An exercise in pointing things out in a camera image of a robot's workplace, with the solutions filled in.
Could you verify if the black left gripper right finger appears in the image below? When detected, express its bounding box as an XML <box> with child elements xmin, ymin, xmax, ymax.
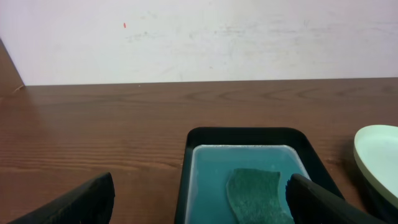
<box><xmin>285</xmin><ymin>174</ymin><xmax>385</xmax><ymax>224</ymax></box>

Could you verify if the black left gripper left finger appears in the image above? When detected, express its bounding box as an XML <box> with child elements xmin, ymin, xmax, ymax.
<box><xmin>10</xmin><ymin>172</ymin><xmax>115</xmax><ymax>224</ymax></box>

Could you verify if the green and yellow sponge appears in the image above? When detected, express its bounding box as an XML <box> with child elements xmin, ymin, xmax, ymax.
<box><xmin>226</xmin><ymin>168</ymin><xmax>294</xmax><ymax>224</ymax></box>

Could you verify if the light green plate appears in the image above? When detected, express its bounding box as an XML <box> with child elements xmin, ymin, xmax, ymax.
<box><xmin>354</xmin><ymin>124</ymin><xmax>397</xmax><ymax>207</ymax></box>

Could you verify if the black rectangular tray with blue water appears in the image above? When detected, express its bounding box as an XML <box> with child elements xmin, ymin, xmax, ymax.
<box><xmin>175</xmin><ymin>127</ymin><xmax>342</xmax><ymax>223</ymax></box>

